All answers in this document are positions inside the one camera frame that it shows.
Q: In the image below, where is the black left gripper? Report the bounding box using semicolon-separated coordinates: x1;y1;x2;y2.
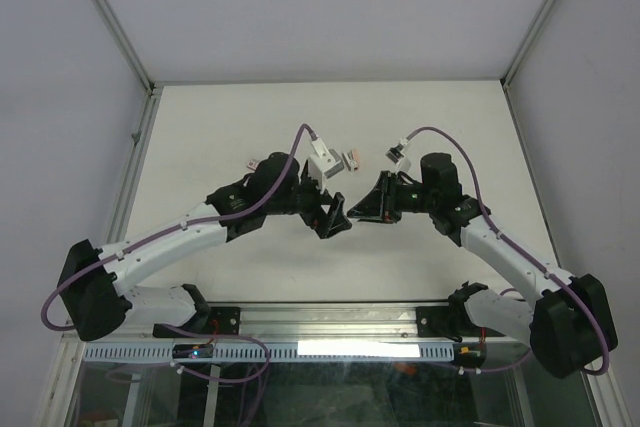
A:
266;167;352;239

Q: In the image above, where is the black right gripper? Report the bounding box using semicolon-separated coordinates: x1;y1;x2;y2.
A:
347;171;437;224

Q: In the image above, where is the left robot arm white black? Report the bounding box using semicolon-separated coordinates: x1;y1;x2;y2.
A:
58;152;351;342

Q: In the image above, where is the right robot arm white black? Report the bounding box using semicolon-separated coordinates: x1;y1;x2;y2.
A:
347;153;618;379

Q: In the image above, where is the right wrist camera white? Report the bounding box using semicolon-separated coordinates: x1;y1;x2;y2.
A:
385;138;411;173

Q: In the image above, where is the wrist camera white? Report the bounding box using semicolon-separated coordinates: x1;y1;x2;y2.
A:
385;138;411;173
307;138;345;192

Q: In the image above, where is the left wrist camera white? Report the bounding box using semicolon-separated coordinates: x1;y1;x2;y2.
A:
307;138;345;192

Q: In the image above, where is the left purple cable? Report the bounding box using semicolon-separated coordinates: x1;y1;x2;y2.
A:
40;123;321;383

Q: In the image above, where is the aluminium mounting rail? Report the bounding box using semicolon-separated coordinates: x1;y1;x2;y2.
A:
62;300;501;344

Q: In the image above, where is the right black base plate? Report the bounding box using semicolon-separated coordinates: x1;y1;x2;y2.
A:
415;305;464;342

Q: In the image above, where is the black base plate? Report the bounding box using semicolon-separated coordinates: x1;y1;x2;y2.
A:
415;305;464;342
152;305;241;338

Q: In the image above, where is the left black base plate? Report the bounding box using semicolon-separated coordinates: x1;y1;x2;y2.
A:
152;305;241;338

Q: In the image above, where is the white slotted cable duct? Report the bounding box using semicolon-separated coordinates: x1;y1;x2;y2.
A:
83;340;455;364

